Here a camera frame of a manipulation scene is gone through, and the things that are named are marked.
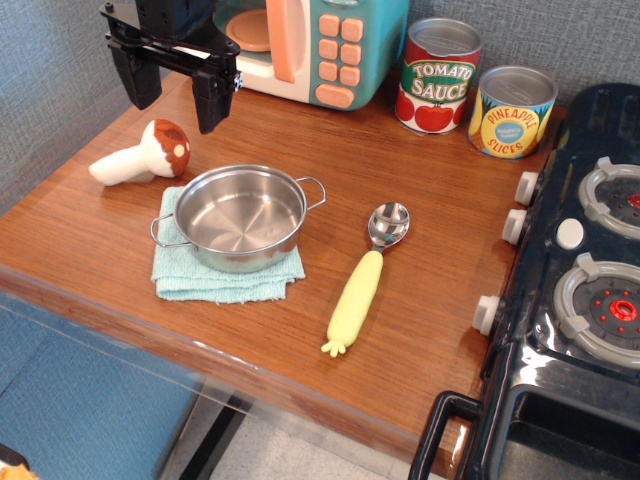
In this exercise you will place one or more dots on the pineapple slices can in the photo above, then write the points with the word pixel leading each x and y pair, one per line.
pixel 512 109

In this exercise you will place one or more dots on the plush white brown mushroom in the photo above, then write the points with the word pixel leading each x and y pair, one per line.
pixel 164 150

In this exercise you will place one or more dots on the black toy stove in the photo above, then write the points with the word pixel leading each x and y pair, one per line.
pixel 560 379

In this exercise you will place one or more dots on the tomato sauce can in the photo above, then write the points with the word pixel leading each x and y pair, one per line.
pixel 440 61

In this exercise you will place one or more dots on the stainless steel pot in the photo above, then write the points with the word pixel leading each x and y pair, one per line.
pixel 240 218

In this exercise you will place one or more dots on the toy teal microwave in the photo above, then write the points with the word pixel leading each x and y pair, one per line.
pixel 333 54

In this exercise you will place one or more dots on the light teal folded cloth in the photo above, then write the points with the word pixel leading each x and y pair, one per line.
pixel 179 276

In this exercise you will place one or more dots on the spoon with yellow handle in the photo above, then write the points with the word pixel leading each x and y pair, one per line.
pixel 387 226

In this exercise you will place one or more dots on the orange object at corner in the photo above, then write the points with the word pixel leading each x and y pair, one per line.
pixel 14 466

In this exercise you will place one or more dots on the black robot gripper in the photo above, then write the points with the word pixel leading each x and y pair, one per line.
pixel 180 36

